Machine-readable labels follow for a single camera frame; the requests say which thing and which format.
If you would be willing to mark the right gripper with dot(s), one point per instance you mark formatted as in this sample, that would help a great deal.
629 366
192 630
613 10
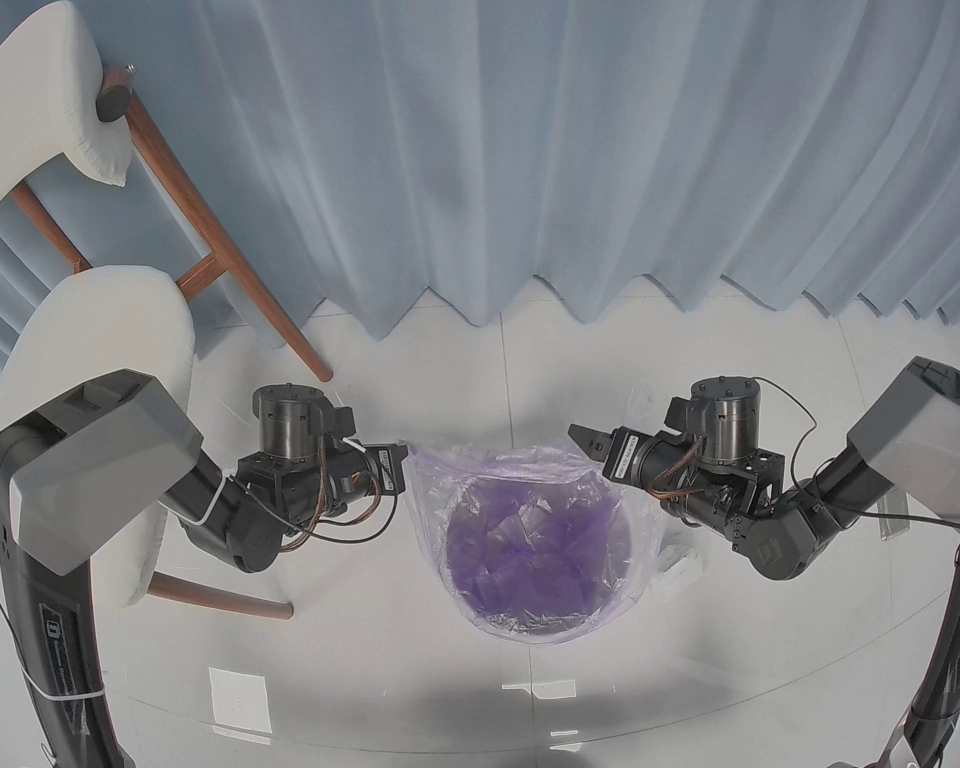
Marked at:
660 461

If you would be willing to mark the purple plastic bag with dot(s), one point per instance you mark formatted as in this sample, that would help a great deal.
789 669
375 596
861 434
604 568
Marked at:
525 540

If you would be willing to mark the white cushioned wooden chair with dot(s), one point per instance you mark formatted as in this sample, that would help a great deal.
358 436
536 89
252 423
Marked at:
112 322

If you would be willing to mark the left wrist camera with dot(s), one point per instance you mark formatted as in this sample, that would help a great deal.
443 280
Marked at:
341 421

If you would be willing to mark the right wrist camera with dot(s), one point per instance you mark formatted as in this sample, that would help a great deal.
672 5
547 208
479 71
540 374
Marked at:
679 416

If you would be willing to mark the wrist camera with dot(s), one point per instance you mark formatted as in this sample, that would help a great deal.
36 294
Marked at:
341 421
679 416

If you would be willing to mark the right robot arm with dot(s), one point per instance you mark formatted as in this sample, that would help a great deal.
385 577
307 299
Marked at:
892 427

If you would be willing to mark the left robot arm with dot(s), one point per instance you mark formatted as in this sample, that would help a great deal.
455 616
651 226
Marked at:
97 465

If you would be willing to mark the crumpled white paper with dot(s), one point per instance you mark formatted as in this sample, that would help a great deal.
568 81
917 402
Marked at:
679 570

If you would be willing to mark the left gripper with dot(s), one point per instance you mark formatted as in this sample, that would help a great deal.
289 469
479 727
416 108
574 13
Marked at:
367 472

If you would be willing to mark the pale blue curtain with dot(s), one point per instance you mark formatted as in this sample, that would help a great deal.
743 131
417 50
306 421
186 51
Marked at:
525 150

